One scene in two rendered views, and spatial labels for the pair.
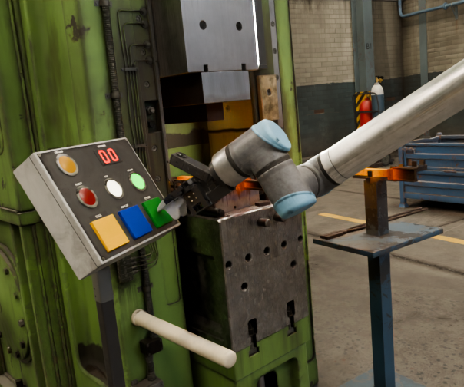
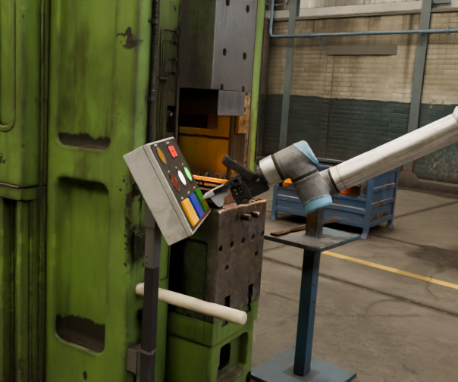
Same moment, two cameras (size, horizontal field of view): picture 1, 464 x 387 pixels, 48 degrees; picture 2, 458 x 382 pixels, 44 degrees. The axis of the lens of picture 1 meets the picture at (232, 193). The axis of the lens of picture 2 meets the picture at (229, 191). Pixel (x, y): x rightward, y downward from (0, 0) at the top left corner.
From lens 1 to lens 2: 0.80 m
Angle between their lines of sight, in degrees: 18
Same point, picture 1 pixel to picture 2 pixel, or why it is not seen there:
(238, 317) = (220, 293)
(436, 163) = not seen: hidden behind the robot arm
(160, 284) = not seen: hidden behind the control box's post
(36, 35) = (64, 29)
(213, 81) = (224, 98)
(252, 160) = (293, 168)
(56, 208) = (159, 189)
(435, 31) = (300, 57)
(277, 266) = (247, 255)
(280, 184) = (313, 188)
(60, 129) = (72, 117)
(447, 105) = (425, 148)
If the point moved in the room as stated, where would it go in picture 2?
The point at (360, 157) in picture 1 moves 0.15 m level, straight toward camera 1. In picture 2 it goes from (361, 175) to (376, 182)
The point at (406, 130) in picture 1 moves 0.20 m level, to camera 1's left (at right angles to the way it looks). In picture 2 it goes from (396, 161) to (340, 160)
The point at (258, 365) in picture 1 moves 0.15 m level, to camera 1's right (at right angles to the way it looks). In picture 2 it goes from (226, 335) to (260, 333)
